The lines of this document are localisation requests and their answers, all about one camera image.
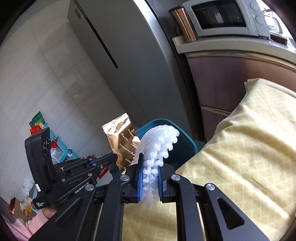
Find white foam fruit net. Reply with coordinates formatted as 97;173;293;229
132;125;180;207

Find brown snack wrapper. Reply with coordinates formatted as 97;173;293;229
102;113;140;174

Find pink sleeve forearm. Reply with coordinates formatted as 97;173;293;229
5;210;49;240

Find blue trash bin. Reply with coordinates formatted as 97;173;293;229
136;118;199;170

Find left hand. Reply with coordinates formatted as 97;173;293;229
42;206;57;219

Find teal floor rack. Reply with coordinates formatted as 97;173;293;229
49;129;78;165

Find yellow patterned tablecloth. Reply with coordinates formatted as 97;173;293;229
121;78;296;241

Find brown lower cabinets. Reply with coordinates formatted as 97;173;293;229
186;51;295;140

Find grey refrigerator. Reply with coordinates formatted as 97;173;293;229
68;1;194;134

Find copper thermos mug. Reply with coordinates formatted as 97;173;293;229
169;6;198;43

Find white microwave oven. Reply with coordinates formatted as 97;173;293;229
182;0;270;39

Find dark red lidded container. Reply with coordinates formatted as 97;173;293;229
270;32;287;46

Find glass electric kettle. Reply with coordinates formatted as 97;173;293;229
262;9;283;34

